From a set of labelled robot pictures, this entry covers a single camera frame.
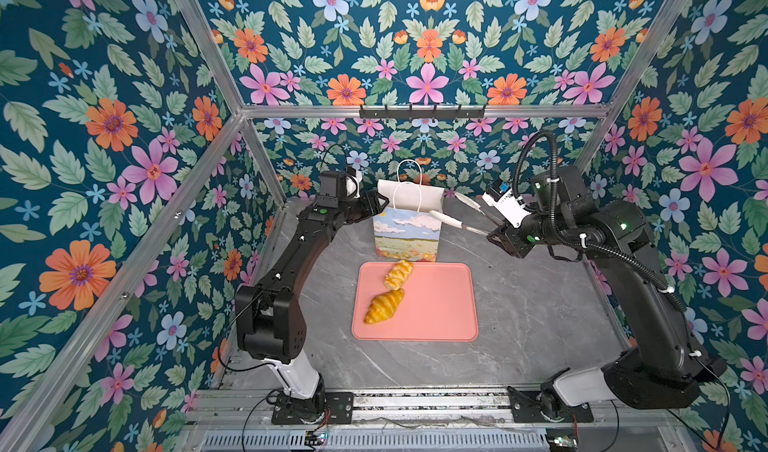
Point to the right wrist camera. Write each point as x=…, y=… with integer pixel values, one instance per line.
x=500, y=196

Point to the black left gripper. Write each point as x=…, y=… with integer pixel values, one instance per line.
x=370, y=203

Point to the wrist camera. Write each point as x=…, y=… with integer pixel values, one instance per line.
x=340, y=185
x=500, y=196

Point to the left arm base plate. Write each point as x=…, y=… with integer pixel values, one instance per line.
x=326, y=408

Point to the small croissant top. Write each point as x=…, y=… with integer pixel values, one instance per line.
x=398, y=275

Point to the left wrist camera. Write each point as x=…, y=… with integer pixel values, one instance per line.
x=340, y=185

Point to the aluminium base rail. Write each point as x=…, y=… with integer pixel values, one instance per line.
x=422, y=419

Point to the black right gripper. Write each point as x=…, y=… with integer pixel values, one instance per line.
x=507, y=240

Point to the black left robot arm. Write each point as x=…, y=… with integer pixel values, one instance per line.
x=269, y=323

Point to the painted landscape paper bag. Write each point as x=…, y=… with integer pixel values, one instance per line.
x=406, y=228

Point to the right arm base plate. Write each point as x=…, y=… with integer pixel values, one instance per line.
x=537, y=406

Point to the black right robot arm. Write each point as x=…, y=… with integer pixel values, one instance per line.
x=667, y=364

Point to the black hook rail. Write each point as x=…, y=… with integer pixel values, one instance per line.
x=446, y=113

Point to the pink rectangular tray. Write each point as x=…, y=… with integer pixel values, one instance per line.
x=438, y=306

